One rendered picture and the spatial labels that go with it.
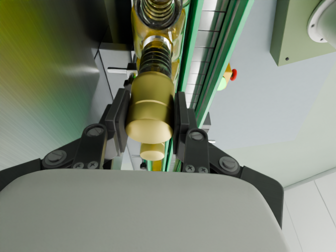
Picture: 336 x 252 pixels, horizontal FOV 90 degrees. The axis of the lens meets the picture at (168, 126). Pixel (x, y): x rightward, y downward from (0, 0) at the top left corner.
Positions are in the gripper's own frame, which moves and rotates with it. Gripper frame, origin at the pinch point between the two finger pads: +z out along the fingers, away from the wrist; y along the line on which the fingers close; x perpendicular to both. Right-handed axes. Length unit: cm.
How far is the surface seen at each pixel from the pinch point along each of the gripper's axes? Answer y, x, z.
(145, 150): -1.1, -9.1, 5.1
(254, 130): 53, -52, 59
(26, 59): -12.0, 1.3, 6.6
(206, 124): 21, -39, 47
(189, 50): 5.4, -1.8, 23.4
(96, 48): -15.1, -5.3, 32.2
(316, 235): 358, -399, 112
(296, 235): 357, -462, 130
